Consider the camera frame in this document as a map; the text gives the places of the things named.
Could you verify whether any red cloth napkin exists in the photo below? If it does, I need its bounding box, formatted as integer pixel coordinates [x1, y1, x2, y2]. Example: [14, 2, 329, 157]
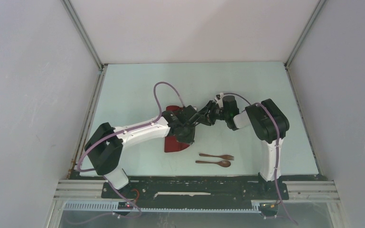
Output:
[164, 105, 190, 153]

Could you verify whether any brown wooden spoon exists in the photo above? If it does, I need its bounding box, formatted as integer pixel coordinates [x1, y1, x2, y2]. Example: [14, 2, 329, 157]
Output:
[195, 160, 231, 168]

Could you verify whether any aluminium frame post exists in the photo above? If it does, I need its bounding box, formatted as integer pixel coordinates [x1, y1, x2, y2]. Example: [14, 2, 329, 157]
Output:
[60, 0, 105, 70]
[284, 0, 327, 70]

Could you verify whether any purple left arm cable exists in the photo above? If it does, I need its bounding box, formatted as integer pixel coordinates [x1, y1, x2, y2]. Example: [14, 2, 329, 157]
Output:
[76, 82, 186, 219]

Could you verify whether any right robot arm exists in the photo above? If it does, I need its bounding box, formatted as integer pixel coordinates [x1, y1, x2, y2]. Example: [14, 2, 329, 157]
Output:
[199, 93, 290, 199]

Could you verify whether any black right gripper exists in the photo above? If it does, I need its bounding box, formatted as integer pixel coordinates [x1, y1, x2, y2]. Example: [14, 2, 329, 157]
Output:
[196, 100, 229, 126]

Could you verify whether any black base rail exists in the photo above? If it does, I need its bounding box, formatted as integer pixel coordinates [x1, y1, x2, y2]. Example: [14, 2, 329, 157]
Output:
[56, 175, 341, 215]

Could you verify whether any right aluminium frame post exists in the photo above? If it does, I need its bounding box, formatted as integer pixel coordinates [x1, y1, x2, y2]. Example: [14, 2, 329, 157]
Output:
[284, 0, 327, 70]

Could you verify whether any left aluminium frame post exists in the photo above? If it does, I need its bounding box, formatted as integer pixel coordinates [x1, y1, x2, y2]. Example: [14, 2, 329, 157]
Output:
[60, 0, 105, 70]

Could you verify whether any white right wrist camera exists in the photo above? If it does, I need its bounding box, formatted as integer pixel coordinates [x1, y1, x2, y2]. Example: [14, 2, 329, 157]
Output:
[214, 93, 224, 103]

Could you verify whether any brown wooden fork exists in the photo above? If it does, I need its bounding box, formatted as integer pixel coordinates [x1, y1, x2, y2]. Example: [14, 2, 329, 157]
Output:
[199, 153, 234, 161]

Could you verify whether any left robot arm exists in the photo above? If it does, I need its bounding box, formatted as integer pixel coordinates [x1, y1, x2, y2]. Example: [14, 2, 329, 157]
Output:
[77, 105, 201, 198]

